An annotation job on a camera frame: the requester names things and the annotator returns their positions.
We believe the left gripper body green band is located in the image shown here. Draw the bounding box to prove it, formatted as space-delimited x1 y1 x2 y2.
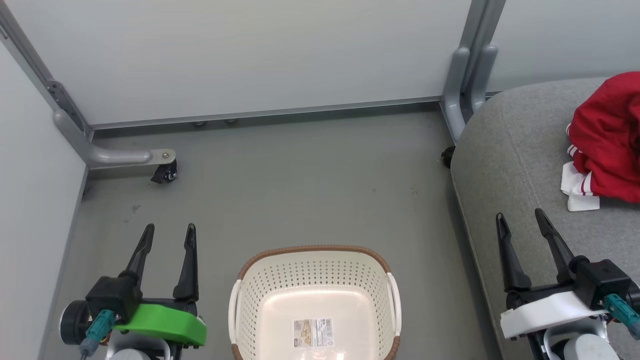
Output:
60 297 208 348

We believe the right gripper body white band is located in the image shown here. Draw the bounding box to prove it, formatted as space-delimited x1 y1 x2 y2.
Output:
500 282 609 341

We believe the paper label sticker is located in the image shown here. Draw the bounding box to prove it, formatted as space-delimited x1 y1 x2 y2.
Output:
292 317 334 349

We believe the cream perforated basket brown rim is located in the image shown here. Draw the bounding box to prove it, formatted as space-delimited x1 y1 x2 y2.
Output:
228 245 402 360

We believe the grey fabric sofa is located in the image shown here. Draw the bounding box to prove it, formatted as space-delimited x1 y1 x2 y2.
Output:
450 76 640 360

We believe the grey metal partition rail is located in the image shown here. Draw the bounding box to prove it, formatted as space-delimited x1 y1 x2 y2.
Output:
90 95 447 132

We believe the red garment with white stripes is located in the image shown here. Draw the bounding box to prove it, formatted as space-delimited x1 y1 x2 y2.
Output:
560 71 640 212

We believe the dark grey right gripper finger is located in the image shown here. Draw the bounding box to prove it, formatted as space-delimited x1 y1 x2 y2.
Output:
495 212 532 293
534 208 576 286

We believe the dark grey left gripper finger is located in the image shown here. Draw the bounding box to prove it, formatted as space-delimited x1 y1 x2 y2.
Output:
172 223 200 302
124 223 156 288

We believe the grey metal partition frame foot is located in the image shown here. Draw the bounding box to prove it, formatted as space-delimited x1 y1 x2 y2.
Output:
0 5 177 170

